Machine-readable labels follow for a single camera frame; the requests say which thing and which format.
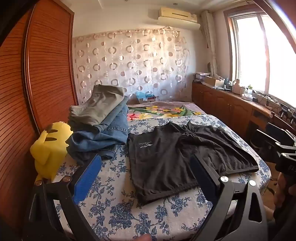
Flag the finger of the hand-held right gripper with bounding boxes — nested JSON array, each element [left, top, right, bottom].
[[251, 128, 289, 160]]

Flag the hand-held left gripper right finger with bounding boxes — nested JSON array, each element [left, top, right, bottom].
[[189, 154, 275, 241]]

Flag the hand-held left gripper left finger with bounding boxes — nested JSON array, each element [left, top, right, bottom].
[[28, 154, 103, 241]]

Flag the black pants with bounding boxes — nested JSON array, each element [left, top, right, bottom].
[[127, 121, 259, 205]]

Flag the olive green pants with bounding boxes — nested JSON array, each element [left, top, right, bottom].
[[68, 85, 125, 127]]

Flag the wooden chair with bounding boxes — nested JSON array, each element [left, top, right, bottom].
[[269, 111, 296, 136]]

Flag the blue floral bedspread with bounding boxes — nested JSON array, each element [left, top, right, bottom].
[[35, 113, 271, 241]]

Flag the yellow plush toy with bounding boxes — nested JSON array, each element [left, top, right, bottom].
[[30, 121, 74, 183]]

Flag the blue jeans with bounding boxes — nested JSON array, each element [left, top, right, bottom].
[[67, 96, 129, 166]]

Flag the wooden cabinet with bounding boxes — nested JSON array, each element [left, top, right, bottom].
[[191, 81, 278, 139]]

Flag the colourful floral blanket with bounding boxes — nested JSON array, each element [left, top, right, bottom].
[[127, 101, 207, 121]]

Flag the open cardboard box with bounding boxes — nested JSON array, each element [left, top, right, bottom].
[[205, 75, 225, 88]]

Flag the small cardboard box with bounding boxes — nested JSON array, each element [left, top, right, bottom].
[[139, 95, 159, 105]]

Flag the stack of papers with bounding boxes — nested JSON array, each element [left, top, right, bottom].
[[194, 72, 211, 81]]

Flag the window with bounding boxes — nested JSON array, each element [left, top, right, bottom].
[[228, 9, 296, 109]]

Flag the blue plastic bag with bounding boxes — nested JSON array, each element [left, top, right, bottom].
[[135, 91, 154, 100]]

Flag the white window curtain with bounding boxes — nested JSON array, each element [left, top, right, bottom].
[[201, 10, 219, 77]]

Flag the wooden slatted wardrobe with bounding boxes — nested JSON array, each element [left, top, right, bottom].
[[0, 0, 79, 232]]

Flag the circle patterned sheer curtain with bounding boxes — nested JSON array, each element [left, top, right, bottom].
[[72, 27, 192, 105]]

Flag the white air conditioner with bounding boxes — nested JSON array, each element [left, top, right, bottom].
[[158, 7, 198, 23]]

